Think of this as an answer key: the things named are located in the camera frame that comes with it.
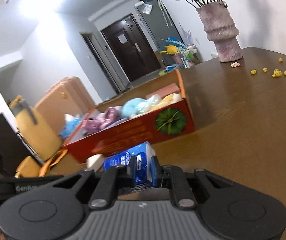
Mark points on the pink gold gift box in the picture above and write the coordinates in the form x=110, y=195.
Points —
x=165, y=91

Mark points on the orange red cardboard box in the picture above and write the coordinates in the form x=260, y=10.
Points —
x=162, y=124

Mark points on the yellow white plush toy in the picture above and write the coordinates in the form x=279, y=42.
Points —
x=168, y=100

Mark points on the yellow thermos jug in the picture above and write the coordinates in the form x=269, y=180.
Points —
x=35, y=129

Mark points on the pinkish ceramic vase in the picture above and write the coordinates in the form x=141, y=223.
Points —
x=220, y=28

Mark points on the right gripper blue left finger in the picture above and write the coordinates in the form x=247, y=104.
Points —
x=131, y=171

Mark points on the black monitor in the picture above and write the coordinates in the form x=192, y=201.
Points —
x=12, y=149

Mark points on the dark entrance door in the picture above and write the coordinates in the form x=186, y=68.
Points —
x=131, y=48

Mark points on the grey refrigerator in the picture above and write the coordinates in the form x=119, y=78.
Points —
x=157, y=21

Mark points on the pink satin cloth bundle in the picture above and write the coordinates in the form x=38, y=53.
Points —
x=111, y=114

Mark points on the pink ribbed suitcase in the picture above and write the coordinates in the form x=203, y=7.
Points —
x=67, y=96

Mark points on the yellow crumbs on table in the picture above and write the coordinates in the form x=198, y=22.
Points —
x=270, y=67

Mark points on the blue tissue pack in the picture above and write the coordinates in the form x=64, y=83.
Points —
x=71, y=122

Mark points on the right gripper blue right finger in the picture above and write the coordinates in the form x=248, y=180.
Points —
x=156, y=172

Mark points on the blue white tissue packet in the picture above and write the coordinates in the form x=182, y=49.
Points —
x=142, y=153

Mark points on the small crumpled paper scrap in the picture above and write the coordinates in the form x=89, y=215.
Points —
x=235, y=64

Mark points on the cluttered wire rack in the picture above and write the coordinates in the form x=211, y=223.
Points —
x=184, y=56

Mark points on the white soap block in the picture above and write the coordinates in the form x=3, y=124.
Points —
x=95, y=162

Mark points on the clear plastic wrapped item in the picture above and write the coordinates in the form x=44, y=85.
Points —
x=146, y=105

